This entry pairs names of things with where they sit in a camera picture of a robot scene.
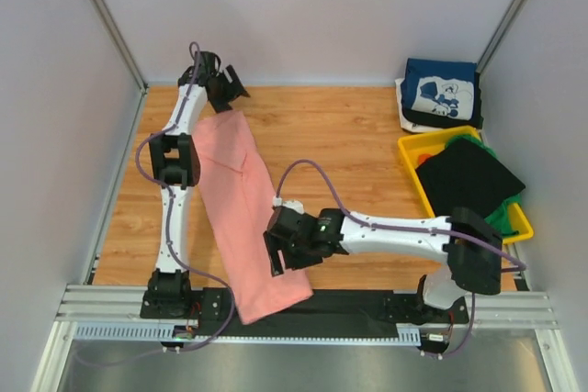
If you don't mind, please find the aluminium frame rail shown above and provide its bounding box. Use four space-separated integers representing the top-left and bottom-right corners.
55 285 559 330

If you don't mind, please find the aluminium corner post right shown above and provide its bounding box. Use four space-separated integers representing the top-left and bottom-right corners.
477 0 527 75

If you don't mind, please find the yellow plastic bin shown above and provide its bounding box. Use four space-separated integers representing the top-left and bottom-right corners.
398 126 535 245

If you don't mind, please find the green t shirt in bin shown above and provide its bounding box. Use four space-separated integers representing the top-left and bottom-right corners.
446 136 526 238

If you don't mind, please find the orange cloth in bin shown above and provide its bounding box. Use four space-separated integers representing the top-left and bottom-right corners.
417 153 433 166

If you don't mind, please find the aluminium corner post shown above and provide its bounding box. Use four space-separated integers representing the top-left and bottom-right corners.
477 0 527 75
90 0 148 92

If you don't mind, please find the black folded t shirt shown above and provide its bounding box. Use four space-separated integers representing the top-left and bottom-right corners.
416 136 526 230

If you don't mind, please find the black folded shirt in stack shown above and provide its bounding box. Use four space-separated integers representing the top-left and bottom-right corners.
401 73 483 129

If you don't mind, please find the white folded t shirt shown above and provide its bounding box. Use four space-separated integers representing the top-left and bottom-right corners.
395 78 440 134

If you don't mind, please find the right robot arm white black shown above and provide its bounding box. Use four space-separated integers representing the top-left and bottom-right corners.
263 203 502 322

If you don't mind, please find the pink t shirt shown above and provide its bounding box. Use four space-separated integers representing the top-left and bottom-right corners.
193 110 312 325

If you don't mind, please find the grey slotted cable duct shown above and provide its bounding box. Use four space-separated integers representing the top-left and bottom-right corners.
73 322 421 347

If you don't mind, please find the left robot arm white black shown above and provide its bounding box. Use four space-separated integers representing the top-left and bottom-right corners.
140 42 249 319

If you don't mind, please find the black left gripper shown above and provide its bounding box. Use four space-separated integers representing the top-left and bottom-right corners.
209 67 250 116

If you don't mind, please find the aluminium corner post left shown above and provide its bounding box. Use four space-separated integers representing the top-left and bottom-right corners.
90 0 148 92

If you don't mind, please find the navy printed folded t shirt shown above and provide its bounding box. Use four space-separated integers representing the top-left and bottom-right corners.
401 58 479 121

